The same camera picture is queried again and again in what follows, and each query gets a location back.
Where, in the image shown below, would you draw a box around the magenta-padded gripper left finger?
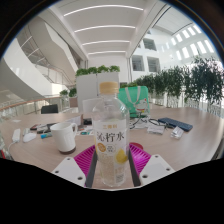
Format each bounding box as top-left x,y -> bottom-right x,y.
51,148 -> 99,189

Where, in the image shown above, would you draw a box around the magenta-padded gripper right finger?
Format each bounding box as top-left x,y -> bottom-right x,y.
127,143 -> 176,188

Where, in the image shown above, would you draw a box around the clear drink bottle yellow cap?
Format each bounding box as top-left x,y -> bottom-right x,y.
91,81 -> 131,188

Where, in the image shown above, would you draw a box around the flat round red coaster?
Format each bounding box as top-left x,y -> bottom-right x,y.
130,142 -> 144,150

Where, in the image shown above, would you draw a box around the white ceramic mug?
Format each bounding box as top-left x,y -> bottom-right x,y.
49,121 -> 79,155

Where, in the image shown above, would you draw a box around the white paper card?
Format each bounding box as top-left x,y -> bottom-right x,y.
146,124 -> 165,136

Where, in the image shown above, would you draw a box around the colourful sticker sheet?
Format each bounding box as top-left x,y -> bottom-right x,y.
78,129 -> 95,136

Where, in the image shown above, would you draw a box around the clear plastic packet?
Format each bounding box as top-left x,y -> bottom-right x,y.
170,126 -> 185,140

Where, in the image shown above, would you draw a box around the small teal tube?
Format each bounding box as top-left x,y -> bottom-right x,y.
40,132 -> 53,140

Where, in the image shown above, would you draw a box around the dark blue flat keyboard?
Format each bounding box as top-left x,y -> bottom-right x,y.
157,117 -> 194,132

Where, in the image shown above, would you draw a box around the black notebook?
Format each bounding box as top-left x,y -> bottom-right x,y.
36,123 -> 58,134

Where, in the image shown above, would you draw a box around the white computer mouse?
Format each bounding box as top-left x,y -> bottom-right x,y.
22,132 -> 38,143

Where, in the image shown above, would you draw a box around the white power strip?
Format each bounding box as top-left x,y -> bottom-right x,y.
11,128 -> 22,144

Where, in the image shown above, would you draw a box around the black office chair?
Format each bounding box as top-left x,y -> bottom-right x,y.
40,103 -> 60,115

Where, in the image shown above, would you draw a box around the white office chair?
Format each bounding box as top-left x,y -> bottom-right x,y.
82,98 -> 101,114

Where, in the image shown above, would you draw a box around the green tote bag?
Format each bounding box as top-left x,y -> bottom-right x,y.
117,85 -> 151,118

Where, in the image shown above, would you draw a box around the white planter cabinet with plants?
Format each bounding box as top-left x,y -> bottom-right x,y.
75,64 -> 121,113

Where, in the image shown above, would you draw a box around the row of green potted plants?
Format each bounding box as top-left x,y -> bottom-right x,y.
121,56 -> 224,108

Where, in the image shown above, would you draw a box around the ceiling light strips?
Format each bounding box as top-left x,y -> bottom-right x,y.
63,4 -> 145,56

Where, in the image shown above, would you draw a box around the black cable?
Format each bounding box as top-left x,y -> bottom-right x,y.
129,116 -> 168,130

